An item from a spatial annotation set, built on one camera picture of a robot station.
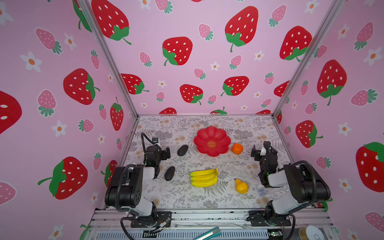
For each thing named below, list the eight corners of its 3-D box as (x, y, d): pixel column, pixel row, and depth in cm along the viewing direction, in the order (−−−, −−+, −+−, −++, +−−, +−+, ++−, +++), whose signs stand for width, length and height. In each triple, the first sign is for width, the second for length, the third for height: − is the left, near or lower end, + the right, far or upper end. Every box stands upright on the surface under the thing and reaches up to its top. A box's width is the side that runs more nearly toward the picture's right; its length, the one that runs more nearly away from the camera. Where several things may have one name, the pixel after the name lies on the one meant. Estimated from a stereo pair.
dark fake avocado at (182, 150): (176, 155, 100) (176, 152, 97) (183, 145, 105) (182, 143, 102) (182, 157, 99) (182, 155, 96) (188, 148, 103) (188, 145, 101)
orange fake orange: (232, 154, 100) (233, 150, 96) (231, 147, 104) (232, 143, 100) (241, 154, 100) (243, 150, 96) (240, 147, 104) (242, 143, 100)
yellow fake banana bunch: (190, 187, 86) (189, 184, 83) (190, 171, 93) (190, 168, 90) (218, 187, 86) (219, 184, 83) (217, 171, 93) (217, 168, 90)
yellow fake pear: (236, 193, 84) (238, 190, 80) (234, 181, 89) (236, 178, 84) (246, 193, 84) (249, 190, 80) (244, 181, 89) (246, 178, 84)
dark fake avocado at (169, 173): (164, 181, 89) (162, 177, 85) (169, 168, 94) (167, 164, 91) (171, 182, 88) (170, 179, 85) (175, 169, 94) (174, 166, 90)
